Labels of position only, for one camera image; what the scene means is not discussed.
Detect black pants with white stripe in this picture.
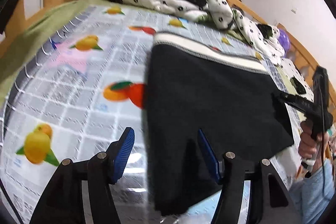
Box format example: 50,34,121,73
145,32,294,215

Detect blue denim sleeve forearm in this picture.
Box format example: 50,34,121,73
289,159,335,223

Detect person's right hand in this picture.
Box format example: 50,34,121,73
298,119,329,174

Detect fruit-print bed mat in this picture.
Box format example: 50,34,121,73
0,4,313,224

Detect green bed sheet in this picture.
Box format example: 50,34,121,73
1,0,110,104

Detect white black-flower quilt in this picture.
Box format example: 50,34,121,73
110,0,303,83

